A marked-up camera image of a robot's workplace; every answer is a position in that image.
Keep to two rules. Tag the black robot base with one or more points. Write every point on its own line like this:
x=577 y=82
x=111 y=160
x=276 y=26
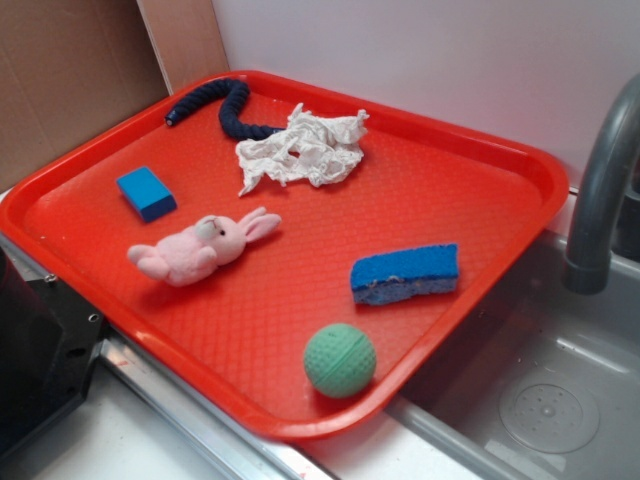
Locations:
x=50 y=339

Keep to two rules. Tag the blue rectangular block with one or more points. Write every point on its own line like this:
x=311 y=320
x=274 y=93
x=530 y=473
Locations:
x=146 y=194

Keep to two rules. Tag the red plastic tray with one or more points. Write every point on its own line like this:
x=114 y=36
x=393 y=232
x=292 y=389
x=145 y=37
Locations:
x=238 y=337

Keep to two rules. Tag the blue sponge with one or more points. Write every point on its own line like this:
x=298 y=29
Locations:
x=401 y=275

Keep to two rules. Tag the crumpled white paper towel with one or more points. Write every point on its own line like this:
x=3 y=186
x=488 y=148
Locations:
x=317 y=149

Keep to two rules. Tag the green dimpled ball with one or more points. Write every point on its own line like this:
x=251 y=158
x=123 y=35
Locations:
x=339 y=360

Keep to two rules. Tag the pink plush bunny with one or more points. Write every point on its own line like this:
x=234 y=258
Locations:
x=195 y=253

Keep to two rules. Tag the grey plastic faucet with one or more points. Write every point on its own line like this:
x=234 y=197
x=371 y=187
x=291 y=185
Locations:
x=605 y=220

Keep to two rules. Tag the grey plastic sink basin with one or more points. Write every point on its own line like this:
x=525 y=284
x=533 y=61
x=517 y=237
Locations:
x=537 y=382

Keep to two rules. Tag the brown cardboard panel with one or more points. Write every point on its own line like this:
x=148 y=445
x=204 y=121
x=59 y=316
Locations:
x=71 y=70

